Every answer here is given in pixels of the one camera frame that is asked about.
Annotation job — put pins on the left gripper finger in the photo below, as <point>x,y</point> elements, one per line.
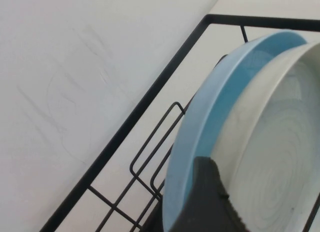
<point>207,204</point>

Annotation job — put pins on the white ceramic plate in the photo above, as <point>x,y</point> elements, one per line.
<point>287,141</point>

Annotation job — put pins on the light blue ceramic plate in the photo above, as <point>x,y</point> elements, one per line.
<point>200,116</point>

